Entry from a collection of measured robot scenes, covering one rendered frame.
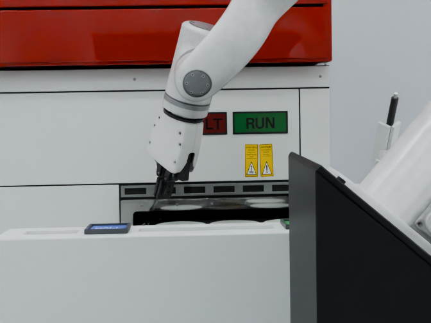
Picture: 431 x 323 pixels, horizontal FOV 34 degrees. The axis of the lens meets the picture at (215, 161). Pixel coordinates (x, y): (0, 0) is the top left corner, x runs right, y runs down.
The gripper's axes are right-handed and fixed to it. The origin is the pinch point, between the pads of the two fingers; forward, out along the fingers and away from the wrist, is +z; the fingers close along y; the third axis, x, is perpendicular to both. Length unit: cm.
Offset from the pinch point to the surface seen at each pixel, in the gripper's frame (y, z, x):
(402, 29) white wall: -85, -15, 179
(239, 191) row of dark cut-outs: -2.6, 4.2, 23.0
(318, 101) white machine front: -1.1, -17.3, 36.8
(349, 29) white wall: -98, -10, 161
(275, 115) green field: -4.9, -12.4, 29.3
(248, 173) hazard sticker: -3.2, 0.3, 24.7
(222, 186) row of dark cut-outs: -5.4, 4.2, 20.6
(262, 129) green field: -5.3, -9.2, 27.1
